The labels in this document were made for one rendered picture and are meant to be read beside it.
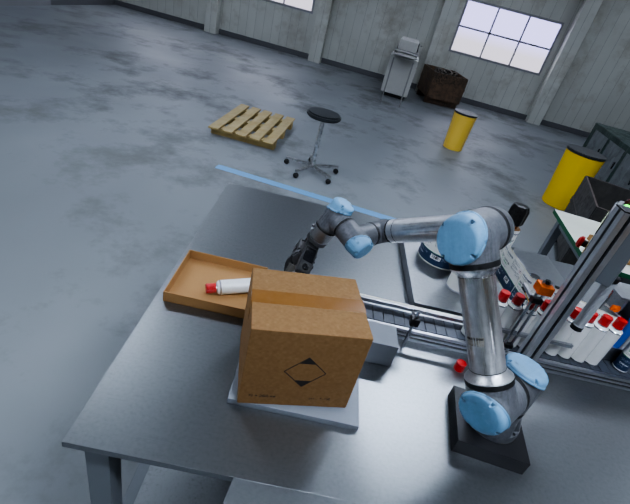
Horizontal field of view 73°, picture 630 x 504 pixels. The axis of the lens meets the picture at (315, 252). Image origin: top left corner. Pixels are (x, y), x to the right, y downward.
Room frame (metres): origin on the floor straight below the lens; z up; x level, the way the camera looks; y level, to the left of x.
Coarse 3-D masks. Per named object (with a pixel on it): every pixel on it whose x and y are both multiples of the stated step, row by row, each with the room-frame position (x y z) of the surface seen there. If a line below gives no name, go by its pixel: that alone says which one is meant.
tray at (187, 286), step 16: (192, 256) 1.30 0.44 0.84; (208, 256) 1.30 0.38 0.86; (176, 272) 1.15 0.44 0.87; (192, 272) 1.22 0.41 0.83; (208, 272) 1.24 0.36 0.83; (224, 272) 1.26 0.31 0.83; (240, 272) 1.29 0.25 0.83; (176, 288) 1.11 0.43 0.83; (192, 288) 1.13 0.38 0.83; (192, 304) 1.04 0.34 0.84; (208, 304) 1.05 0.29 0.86; (224, 304) 1.09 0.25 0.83; (240, 304) 1.11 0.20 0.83
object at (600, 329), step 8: (600, 320) 1.25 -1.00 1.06; (608, 320) 1.23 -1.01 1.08; (600, 328) 1.23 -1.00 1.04; (608, 328) 1.24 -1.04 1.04; (592, 336) 1.23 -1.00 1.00; (600, 336) 1.22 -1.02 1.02; (584, 344) 1.23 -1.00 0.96; (592, 344) 1.22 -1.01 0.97; (576, 352) 1.24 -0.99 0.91; (584, 352) 1.23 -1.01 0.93; (576, 360) 1.23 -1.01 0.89; (584, 360) 1.23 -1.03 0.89
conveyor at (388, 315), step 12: (372, 312) 1.20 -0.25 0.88; (384, 312) 1.22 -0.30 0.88; (396, 312) 1.24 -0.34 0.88; (408, 312) 1.26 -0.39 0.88; (396, 324) 1.17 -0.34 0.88; (408, 324) 1.19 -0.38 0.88; (420, 324) 1.21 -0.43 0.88; (432, 324) 1.22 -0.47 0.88; (444, 324) 1.24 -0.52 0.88; (456, 324) 1.26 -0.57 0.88; (456, 336) 1.19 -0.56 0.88; (504, 348) 1.20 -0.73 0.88; (516, 348) 1.21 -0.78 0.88; (552, 360) 1.20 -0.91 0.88; (564, 360) 1.22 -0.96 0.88; (612, 372) 1.22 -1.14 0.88
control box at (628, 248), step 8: (624, 240) 1.07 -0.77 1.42; (584, 248) 1.23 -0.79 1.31; (624, 248) 1.07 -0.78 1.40; (616, 256) 1.07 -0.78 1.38; (624, 256) 1.06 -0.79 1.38; (608, 264) 1.07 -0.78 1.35; (616, 264) 1.07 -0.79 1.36; (624, 264) 1.06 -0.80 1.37; (608, 272) 1.07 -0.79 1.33; (616, 272) 1.06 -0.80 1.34; (600, 280) 1.07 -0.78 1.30; (608, 280) 1.06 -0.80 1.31
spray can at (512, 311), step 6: (516, 294) 1.24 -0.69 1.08; (522, 294) 1.24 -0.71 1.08; (510, 300) 1.25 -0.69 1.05; (516, 300) 1.23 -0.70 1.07; (522, 300) 1.22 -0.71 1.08; (510, 306) 1.22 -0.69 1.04; (516, 306) 1.22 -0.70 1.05; (504, 312) 1.23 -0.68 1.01; (510, 312) 1.22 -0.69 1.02; (516, 312) 1.21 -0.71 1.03; (504, 318) 1.22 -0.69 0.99; (510, 318) 1.21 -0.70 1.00; (504, 324) 1.21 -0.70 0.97; (510, 324) 1.21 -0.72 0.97; (504, 336) 1.22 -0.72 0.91
